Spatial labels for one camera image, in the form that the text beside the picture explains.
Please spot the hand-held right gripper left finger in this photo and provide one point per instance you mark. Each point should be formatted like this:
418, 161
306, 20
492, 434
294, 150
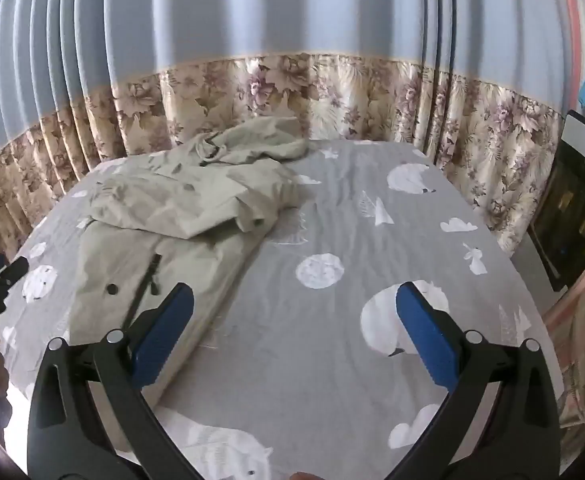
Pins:
170, 327

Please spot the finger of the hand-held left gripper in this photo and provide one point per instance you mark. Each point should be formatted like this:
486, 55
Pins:
10, 269

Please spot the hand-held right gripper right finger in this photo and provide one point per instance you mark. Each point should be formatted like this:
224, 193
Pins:
425, 330

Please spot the beige hooded jacket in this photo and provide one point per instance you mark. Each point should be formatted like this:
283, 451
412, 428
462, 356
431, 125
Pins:
172, 200

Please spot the grey printed bed sheet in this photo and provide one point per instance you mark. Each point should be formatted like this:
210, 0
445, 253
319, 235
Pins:
322, 220

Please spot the black glass-door cabinet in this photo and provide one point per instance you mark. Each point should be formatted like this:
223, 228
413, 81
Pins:
572, 210

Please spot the blue floral curtain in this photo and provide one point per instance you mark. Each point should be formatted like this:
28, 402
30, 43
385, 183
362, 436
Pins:
272, 20

